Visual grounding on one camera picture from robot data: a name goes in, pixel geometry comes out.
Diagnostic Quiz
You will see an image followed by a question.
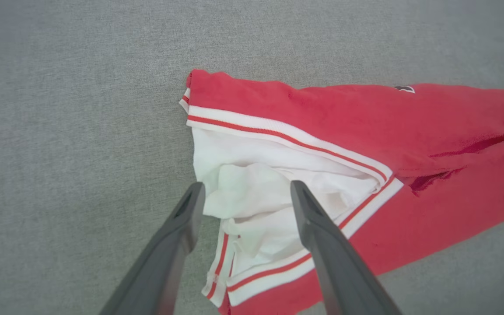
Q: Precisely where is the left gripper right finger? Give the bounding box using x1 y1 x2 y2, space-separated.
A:
290 180 403 315

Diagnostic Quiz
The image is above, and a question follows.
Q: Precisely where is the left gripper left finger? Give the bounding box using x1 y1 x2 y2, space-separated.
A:
99 182 207 315

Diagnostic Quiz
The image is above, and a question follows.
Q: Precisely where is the red basketball jersey white trim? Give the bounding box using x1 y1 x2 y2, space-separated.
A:
179 69 504 315

